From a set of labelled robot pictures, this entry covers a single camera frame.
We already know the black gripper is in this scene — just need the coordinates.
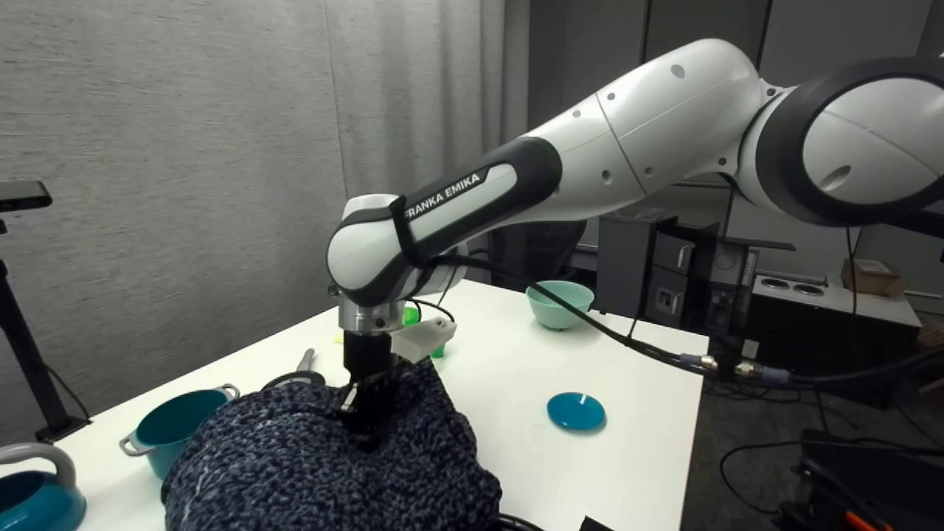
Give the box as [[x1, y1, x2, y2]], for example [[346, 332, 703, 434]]
[[336, 329, 404, 455]]

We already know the dark blue knitted blanket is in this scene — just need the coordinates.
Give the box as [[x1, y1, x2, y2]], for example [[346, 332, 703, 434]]
[[161, 366, 509, 531]]

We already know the small silver saucepan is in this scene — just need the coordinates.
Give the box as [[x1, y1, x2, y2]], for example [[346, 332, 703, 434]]
[[261, 346, 329, 391]]

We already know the green plastic cup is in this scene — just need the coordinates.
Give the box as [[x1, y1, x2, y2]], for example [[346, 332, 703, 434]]
[[400, 300, 454, 362]]

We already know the mint green bowl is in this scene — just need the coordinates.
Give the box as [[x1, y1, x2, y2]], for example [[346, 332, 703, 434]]
[[523, 278, 600, 332]]

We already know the teal round lid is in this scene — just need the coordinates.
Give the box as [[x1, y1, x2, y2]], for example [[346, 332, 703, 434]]
[[546, 388, 612, 437]]

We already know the grey curtain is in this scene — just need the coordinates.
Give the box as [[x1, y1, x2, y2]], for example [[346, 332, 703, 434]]
[[0, 0, 535, 446]]

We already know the grey drawer cabinet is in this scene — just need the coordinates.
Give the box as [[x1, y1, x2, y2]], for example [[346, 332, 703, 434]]
[[593, 211, 762, 332]]

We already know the black tripod stand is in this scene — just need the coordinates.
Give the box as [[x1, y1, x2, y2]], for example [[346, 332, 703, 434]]
[[0, 180, 96, 446]]

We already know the white topped side table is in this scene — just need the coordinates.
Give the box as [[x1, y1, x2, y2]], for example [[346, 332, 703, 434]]
[[748, 270, 926, 408]]

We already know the black equipment case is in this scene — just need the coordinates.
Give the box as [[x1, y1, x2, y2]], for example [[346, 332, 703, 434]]
[[777, 425, 944, 531]]

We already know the brown cardboard box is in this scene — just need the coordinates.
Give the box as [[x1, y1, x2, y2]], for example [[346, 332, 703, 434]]
[[838, 256, 902, 300]]

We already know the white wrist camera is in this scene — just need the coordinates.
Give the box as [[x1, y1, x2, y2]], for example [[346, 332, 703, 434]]
[[392, 313, 461, 366]]

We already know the teal pot with side handles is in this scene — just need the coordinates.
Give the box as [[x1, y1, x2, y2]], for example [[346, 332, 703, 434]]
[[118, 381, 246, 484]]

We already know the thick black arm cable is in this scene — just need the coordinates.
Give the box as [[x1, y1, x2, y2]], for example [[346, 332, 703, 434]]
[[430, 250, 944, 388]]

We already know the teal pot with grey handle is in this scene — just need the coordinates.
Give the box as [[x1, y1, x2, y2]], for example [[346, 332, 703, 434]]
[[0, 438, 88, 531]]

